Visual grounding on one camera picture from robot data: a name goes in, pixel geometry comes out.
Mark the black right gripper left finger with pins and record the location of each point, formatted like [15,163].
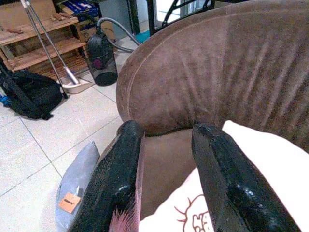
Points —
[113,178]

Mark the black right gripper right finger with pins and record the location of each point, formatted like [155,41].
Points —
[231,183]

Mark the wooden shelf rack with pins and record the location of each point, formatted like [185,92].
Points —
[31,36]

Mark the cardboard box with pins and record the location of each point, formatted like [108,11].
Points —
[94,30]

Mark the blue printed box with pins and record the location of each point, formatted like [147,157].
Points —
[79,7]

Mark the brown suede sofa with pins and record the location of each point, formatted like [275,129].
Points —
[205,79]

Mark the white pillow with red print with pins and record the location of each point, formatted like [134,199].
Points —
[270,169]

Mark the black mesh waste bin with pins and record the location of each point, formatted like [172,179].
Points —
[101,60]

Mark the black backpack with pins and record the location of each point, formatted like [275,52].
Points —
[29,94]

